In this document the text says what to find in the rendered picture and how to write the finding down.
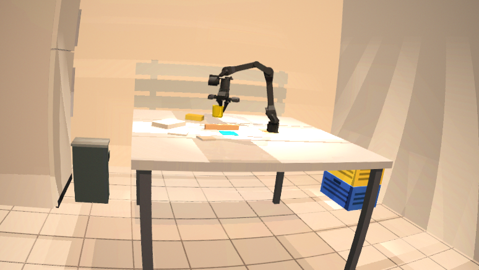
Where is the orange wooden bar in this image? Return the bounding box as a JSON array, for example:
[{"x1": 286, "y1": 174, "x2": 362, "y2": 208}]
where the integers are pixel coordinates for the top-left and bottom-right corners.
[{"x1": 204, "y1": 124, "x2": 239, "y2": 130}]

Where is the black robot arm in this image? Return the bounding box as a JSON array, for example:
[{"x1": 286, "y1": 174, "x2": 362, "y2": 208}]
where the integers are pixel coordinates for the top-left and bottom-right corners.
[{"x1": 208, "y1": 61, "x2": 279, "y2": 133}]

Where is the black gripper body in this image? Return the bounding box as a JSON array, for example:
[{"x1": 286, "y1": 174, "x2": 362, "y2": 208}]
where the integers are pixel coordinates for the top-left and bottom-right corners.
[{"x1": 208, "y1": 86, "x2": 240, "y2": 102}]

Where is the yellow block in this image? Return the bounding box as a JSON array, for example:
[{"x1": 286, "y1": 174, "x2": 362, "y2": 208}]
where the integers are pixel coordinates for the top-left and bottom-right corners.
[{"x1": 186, "y1": 114, "x2": 204, "y2": 121}]

